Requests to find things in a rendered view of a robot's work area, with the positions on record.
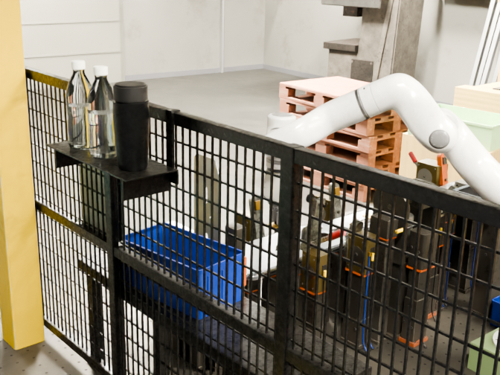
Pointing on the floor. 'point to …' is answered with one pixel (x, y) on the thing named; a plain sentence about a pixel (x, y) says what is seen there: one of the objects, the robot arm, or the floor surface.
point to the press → (377, 39)
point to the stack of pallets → (375, 132)
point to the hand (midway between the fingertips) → (277, 216)
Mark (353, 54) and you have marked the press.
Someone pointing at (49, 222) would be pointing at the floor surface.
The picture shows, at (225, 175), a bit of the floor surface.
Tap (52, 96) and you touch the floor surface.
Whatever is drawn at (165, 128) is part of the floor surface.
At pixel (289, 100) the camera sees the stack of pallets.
